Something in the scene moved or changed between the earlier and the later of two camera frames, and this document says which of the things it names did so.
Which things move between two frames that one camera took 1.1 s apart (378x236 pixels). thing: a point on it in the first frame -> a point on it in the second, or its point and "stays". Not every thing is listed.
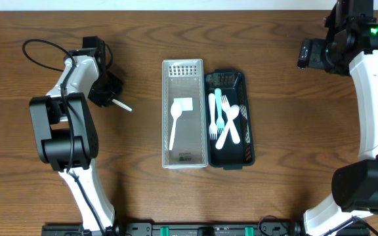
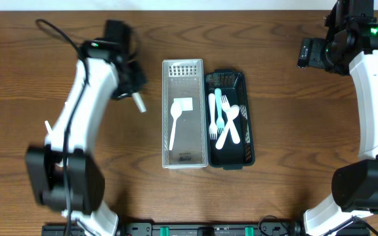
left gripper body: x=103 y=90 -> x=134 y=78
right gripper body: x=325 y=56 stays
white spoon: x=121 y=105 -> x=140 y=101
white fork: x=212 y=131 stays
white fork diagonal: x=231 y=123 stays
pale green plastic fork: x=220 y=124 stays
